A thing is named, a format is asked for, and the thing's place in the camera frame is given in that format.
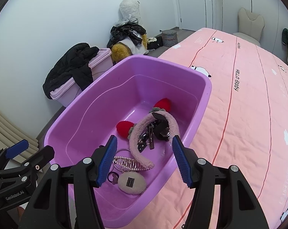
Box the black jacket on box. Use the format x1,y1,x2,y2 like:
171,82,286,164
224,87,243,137
43,43,100,99

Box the purple plastic basin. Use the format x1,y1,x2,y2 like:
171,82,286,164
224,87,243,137
44,56,212,228

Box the pink strawberry headband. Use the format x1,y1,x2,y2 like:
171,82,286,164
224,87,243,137
116,98,180,170

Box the pearl hair claw clip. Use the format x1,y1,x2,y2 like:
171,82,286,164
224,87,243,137
113,156,150,173

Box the grey woven stool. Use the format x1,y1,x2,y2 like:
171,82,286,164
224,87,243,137
161,30,178,47

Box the pink bed quilt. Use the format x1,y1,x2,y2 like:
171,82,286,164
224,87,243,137
131,27,288,229

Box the person's left hand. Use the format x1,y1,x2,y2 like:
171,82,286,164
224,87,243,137
17,206,25,218

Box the beige cat-ear chair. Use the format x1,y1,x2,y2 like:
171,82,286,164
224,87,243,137
233,7,265,46

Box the white door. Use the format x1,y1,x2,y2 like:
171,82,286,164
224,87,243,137
175,0,223,31

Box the black hair tie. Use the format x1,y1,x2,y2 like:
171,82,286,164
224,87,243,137
107,171,121,185

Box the black plastic bag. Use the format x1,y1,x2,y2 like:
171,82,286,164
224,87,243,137
107,22,147,49

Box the lilac storage box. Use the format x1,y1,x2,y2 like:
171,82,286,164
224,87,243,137
50,48,113,107

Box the beige round plush pendant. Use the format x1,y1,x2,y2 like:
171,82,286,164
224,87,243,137
118,172,147,195

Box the yellow plush toy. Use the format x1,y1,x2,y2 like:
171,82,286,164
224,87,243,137
111,34,149,64

